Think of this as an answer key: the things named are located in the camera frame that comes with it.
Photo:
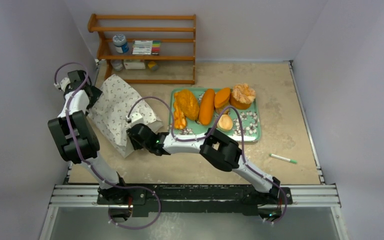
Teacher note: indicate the orange oval fake bread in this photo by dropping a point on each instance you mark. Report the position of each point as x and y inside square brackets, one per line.
[222, 97]

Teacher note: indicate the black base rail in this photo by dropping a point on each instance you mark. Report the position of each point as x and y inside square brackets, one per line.
[197, 198]

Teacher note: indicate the long orange fake baguette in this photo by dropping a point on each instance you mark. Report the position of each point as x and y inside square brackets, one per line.
[206, 110]

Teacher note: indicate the white patterned paper bag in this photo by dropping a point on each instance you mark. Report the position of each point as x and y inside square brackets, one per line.
[109, 113]

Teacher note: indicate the small clear jar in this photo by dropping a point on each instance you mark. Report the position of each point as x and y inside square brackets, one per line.
[117, 64]

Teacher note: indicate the blue lidded jar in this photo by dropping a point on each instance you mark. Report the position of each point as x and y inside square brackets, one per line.
[120, 43]

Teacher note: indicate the yellow grey sharpener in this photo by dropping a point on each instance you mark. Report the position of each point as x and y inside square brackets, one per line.
[152, 65]

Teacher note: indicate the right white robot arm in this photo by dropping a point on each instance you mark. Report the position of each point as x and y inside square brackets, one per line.
[220, 150]

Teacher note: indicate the wooden shelf rack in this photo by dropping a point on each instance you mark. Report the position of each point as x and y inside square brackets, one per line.
[106, 50]

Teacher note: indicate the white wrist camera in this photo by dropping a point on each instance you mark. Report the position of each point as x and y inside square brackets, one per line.
[63, 84]
[134, 119]

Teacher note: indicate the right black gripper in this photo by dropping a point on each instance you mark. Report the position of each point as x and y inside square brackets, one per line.
[134, 136]

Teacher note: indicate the small brown fake bread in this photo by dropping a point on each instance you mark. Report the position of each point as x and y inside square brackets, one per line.
[222, 110]

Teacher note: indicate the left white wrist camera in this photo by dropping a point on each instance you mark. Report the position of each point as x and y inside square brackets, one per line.
[63, 84]

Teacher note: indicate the pack of coloured markers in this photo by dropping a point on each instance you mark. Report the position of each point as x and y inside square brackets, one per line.
[146, 47]

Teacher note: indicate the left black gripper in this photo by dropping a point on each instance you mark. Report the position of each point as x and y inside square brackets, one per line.
[96, 94]

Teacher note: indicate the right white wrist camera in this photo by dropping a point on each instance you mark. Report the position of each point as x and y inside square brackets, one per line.
[134, 119]

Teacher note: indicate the orange braided fake bread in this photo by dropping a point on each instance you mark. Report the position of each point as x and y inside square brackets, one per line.
[180, 121]

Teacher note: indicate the green white pen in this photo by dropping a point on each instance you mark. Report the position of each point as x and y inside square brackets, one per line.
[283, 158]

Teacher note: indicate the pale yellow fake bun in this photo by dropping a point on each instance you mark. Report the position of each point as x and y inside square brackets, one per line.
[225, 123]

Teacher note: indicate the green floral tray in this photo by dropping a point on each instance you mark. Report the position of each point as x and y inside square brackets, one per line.
[250, 124]

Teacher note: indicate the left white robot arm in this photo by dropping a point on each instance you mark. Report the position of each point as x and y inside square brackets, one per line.
[74, 137]

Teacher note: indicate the white small box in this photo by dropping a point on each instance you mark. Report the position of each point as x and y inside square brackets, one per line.
[134, 64]

